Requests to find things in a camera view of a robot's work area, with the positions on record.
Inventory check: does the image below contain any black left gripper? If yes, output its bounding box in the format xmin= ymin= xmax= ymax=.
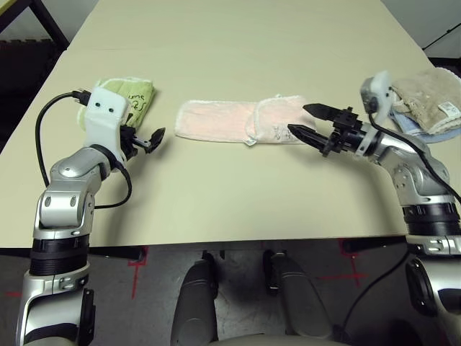
xmin=120 ymin=125 xmax=167 ymax=159

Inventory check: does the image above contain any beige folded towel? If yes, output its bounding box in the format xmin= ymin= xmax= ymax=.
xmin=390 ymin=67 xmax=461 ymax=136

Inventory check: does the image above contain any grey robot left leg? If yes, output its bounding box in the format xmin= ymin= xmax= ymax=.
xmin=172 ymin=261 xmax=219 ymax=343

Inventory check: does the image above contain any light blue folded towel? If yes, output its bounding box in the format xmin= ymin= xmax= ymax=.
xmin=390 ymin=107 xmax=460 ymax=144

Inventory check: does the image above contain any black tripod stand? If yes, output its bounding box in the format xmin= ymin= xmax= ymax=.
xmin=423 ymin=25 xmax=461 ymax=51

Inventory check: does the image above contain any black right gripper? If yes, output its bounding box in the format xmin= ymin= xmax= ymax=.
xmin=287 ymin=103 xmax=364 ymax=159

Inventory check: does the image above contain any beige table with black frame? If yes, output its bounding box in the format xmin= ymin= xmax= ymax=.
xmin=0 ymin=0 xmax=69 ymax=48

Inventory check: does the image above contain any grey robot right leg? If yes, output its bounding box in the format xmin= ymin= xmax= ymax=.
xmin=262 ymin=250 xmax=332 ymax=340

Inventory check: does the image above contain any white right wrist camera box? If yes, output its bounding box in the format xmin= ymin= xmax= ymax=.
xmin=361 ymin=70 xmax=393 ymax=123

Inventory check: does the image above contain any green folded towel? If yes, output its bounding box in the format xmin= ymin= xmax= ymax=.
xmin=77 ymin=76 xmax=156 ymax=133

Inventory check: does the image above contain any grey robot leg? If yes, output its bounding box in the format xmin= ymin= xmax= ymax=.
xmin=262 ymin=250 xmax=332 ymax=340
xmin=172 ymin=261 xmax=219 ymax=343

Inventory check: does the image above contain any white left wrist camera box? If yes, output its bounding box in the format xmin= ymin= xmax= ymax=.
xmin=83 ymin=86 xmax=130 ymax=163

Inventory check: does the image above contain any pink terry towel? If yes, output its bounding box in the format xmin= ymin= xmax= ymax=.
xmin=175 ymin=94 xmax=318 ymax=147

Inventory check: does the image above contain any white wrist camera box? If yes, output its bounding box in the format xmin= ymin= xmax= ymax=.
xmin=83 ymin=86 xmax=130 ymax=163
xmin=361 ymin=70 xmax=393 ymax=123

